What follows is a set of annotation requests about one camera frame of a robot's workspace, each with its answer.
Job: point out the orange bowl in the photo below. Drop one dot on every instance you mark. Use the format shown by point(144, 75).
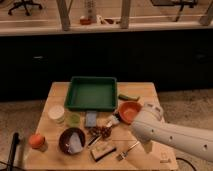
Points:
point(128, 111)

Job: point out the blue sponge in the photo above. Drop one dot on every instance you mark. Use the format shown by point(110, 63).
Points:
point(90, 120)

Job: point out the orange lidded jar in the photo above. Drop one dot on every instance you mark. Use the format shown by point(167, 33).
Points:
point(38, 142)

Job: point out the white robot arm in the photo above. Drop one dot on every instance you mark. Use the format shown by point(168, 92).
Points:
point(149, 125)

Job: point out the dark brown bowl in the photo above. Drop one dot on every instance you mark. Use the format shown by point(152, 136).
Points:
point(65, 136)

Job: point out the black office chair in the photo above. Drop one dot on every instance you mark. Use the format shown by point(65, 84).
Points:
point(24, 3)

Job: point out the green plastic tray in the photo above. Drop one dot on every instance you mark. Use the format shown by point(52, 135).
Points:
point(92, 93)

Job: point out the white crumpled wrapper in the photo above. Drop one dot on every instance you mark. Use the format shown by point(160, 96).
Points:
point(112, 121)

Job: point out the red object on shelf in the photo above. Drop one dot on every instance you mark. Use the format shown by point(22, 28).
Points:
point(84, 20)

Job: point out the white cloth in bowl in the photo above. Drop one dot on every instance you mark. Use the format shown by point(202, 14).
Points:
point(74, 144)

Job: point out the black pole stand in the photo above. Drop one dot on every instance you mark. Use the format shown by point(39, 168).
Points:
point(15, 142)

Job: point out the silver metal fork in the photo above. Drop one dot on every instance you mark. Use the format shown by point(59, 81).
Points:
point(124, 154)

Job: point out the wooden block brush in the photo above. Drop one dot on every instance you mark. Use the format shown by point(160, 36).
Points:
point(102, 150)

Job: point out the green cucumber toy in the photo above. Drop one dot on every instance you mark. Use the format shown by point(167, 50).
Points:
point(128, 98)

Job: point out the black handled utensil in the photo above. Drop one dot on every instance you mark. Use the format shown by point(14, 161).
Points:
point(93, 140)

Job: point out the brown grape bunch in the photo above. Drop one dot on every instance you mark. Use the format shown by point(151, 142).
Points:
point(103, 131)

